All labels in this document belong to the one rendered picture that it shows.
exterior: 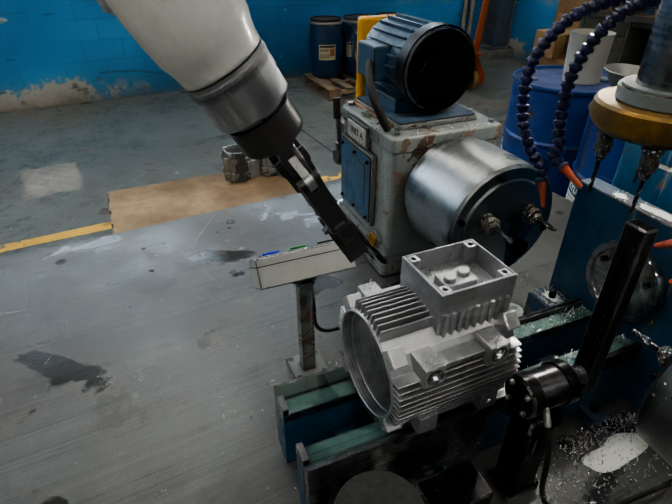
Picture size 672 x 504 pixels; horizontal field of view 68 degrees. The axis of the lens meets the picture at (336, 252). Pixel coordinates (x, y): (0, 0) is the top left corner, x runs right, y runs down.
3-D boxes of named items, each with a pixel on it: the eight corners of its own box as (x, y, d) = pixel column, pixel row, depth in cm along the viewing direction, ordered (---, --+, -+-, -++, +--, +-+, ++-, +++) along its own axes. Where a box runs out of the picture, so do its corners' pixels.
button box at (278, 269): (343, 267, 92) (337, 239, 92) (357, 267, 85) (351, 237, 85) (253, 288, 86) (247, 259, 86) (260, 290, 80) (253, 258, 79)
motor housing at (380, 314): (438, 333, 89) (451, 243, 79) (508, 411, 75) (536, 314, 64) (336, 365, 82) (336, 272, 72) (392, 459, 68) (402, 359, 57)
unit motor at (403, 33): (399, 157, 152) (411, 5, 129) (461, 203, 127) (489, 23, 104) (321, 170, 144) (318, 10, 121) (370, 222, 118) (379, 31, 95)
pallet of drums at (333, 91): (392, 74, 632) (396, 10, 592) (425, 90, 570) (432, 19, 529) (304, 83, 593) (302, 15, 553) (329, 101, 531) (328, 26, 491)
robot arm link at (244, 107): (248, 28, 52) (278, 76, 56) (179, 80, 52) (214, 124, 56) (272, 43, 45) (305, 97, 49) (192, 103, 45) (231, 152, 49)
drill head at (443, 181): (454, 200, 134) (468, 109, 121) (551, 272, 106) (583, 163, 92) (371, 217, 126) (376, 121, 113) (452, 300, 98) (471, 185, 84)
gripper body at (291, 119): (296, 99, 49) (340, 167, 54) (272, 79, 55) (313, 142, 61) (236, 144, 49) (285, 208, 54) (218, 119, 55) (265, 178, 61)
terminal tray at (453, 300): (463, 276, 78) (470, 237, 74) (509, 317, 69) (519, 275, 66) (397, 295, 74) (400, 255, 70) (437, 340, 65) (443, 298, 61)
